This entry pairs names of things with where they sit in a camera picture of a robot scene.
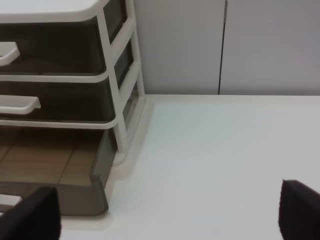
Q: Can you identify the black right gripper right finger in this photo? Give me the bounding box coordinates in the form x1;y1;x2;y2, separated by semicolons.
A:
278;180;320;240

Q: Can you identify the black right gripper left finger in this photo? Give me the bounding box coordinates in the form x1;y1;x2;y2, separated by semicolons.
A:
0;187;62;240

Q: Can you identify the dark translucent drawer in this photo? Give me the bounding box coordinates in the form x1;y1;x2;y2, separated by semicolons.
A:
0;81;139;217
0;0;128;74
0;75;115;123

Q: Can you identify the white plastic drawer cabinet frame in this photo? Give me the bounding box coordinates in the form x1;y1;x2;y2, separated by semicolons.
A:
0;0;146;167

